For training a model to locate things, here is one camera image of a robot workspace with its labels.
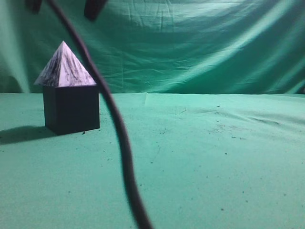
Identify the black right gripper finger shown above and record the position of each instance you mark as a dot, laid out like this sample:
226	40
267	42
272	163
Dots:
33	6

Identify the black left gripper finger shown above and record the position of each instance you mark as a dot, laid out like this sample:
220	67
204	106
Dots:
93	8

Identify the purple marbled square pyramid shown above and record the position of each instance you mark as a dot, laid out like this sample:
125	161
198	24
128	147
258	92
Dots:
64	70

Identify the dark purple cube block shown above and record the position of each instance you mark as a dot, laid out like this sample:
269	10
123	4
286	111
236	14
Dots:
71	109

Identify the green table cloth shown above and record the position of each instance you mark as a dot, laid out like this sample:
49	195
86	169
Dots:
228	161

